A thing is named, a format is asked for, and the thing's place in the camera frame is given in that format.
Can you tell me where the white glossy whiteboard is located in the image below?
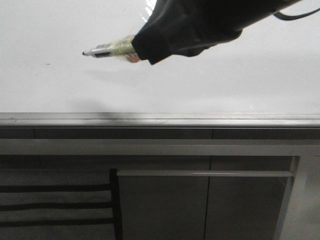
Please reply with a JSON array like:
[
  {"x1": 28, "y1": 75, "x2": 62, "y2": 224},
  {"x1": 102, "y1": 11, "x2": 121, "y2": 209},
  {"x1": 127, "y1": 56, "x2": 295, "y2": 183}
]
[{"x1": 0, "y1": 0, "x2": 320, "y2": 128}]

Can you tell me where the black cable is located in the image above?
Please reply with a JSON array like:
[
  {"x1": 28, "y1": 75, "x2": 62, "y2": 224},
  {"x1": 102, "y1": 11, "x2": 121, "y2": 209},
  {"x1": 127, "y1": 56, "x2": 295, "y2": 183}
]
[{"x1": 272, "y1": 7, "x2": 320, "y2": 21}]

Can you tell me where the grey metal whiteboard stand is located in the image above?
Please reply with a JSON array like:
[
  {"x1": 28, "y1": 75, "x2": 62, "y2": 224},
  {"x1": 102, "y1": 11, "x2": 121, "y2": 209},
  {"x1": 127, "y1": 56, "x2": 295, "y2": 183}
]
[{"x1": 0, "y1": 128, "x2": 320, "y2": 240}]

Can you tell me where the black fabric covered robot arm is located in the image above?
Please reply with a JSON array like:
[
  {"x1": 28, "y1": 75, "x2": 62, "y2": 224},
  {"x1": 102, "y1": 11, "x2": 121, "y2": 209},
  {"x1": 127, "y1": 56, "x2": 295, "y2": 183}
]
[{"x1": 132, "y1": 0, "x2": 296, "y2": 65}]

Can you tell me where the white whiteboard marker with tape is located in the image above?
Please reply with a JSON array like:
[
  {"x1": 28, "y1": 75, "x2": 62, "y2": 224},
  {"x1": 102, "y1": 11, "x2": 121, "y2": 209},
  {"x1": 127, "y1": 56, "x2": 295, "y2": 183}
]
[{"x1": 82, "y1": 35, "x2": 141, "y2": 63}]

